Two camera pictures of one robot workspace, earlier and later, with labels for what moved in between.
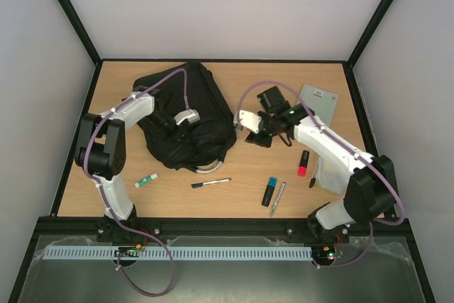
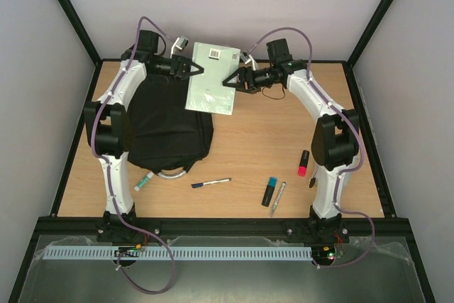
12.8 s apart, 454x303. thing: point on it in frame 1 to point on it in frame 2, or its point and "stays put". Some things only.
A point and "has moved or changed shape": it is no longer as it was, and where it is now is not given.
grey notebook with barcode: [322, 103] has moved or changed shape
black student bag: [194, 124] has moved or changed shape
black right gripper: [259, 136] to [247, 79]
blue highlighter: [272, 182] stays put
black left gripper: [180, 131] to [181, 65]
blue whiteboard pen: [200, 184] stays put
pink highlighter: [303, 164] stays put
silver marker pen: [277, 198] stays put
